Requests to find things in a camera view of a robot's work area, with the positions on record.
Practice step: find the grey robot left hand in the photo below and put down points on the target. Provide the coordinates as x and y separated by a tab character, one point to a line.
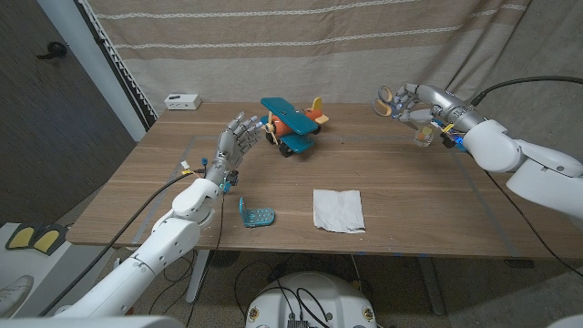
230	146

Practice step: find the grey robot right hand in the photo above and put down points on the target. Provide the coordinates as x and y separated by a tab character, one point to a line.
439	102

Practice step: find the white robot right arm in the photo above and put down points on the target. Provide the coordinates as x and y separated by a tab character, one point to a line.
524	164

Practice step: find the clear drinking glass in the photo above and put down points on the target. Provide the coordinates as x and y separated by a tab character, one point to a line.
423	136

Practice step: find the teal and orange toy airplane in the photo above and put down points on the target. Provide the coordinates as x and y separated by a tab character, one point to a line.
291	120

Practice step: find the teal toy flip phone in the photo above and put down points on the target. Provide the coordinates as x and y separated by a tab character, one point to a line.
259	217

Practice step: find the white tissue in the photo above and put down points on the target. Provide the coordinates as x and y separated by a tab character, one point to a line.
338	210

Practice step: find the white power strip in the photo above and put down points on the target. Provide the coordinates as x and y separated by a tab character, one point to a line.
182	101

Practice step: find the beige striped curtain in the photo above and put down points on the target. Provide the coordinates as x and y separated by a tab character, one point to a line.
273	59

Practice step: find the white table leg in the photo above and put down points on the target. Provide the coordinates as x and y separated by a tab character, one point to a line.
197	278

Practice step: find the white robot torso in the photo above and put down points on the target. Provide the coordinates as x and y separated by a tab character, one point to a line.
314	300

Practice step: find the dark wooden door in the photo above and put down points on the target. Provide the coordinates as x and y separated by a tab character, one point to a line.
45	136

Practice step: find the grey table leg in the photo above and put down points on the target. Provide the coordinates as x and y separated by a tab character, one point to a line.
430	287

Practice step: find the yellow and black foot pedal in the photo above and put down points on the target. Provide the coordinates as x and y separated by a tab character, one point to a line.
51	237
20	237

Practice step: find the white sneaker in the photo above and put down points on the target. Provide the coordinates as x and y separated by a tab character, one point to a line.
13	294

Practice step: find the white door frame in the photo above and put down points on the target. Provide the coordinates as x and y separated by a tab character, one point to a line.
91	59

